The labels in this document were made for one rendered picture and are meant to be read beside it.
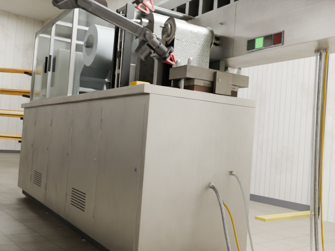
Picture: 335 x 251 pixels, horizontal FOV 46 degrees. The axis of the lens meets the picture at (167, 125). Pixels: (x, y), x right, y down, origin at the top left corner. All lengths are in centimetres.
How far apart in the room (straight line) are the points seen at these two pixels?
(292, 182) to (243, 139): 258
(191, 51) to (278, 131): 267
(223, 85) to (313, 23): 51
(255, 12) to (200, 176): 90
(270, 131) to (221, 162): 284
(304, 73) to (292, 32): 265
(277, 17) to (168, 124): 76
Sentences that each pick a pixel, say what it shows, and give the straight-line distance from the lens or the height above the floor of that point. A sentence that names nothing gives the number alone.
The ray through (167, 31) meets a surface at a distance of 218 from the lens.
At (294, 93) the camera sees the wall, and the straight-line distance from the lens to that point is 464.
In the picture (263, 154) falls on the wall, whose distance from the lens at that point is 481.
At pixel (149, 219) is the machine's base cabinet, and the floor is 31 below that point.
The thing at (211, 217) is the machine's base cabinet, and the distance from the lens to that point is 197.
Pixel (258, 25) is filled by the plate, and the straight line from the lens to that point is 214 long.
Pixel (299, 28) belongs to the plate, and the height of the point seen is 121.
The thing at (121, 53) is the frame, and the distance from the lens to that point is 240.
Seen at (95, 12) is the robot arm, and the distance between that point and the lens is 187.
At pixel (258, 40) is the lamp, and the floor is 120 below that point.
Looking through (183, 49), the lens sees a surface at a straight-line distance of 217.
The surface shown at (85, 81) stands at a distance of 300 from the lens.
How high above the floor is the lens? 67
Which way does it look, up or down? 2 degrees up
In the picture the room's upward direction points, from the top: 4 degrees clockwise
